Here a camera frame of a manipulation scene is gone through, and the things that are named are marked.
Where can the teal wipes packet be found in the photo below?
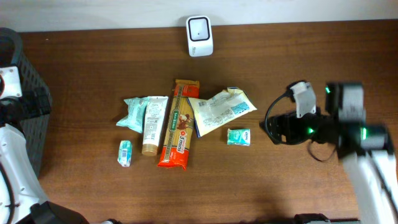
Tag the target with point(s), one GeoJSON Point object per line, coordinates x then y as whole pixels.
{"type": "Point", "coordinates": [136, 108]}

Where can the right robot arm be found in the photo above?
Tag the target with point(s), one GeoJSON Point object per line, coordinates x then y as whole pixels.
{"type": "Point", "coordinates": [365, 150]}

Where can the cream yellow snack bag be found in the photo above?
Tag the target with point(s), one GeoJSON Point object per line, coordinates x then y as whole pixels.
{"type": "Point", "coordinates": [222, 108]}

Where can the green tissue pack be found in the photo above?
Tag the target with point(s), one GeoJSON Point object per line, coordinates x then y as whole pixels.
{"type": "Point", "coordinates": [241, 137]}

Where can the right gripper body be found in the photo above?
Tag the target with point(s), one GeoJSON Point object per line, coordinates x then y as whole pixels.
{"type": "Point", "coordinates": [310, 125]}

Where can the white cream tube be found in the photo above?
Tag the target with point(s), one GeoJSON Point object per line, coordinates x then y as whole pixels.
{"type": "Point", "coordinates": [153, 123]}

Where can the dark grey plastic basket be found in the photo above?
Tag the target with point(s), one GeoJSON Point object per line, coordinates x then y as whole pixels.
{"type": "Point", "coordinates": [36, 98]}

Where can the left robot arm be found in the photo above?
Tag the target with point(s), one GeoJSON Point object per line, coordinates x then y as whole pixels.
{"type": "Point", "coordinates": [22, 198]}

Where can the small teal gum box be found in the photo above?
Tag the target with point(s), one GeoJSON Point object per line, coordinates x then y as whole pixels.
{"type": "Point", "coordinates": [125, 153]}

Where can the white barcode scanner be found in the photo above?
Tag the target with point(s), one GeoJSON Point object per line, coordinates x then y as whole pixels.
{"type": "Point", "coordinates": [199, 36]}

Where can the orange spaghetti packet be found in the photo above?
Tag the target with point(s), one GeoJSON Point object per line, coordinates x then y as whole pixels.
{"type": "Point", "coordinates": [180, 126]}

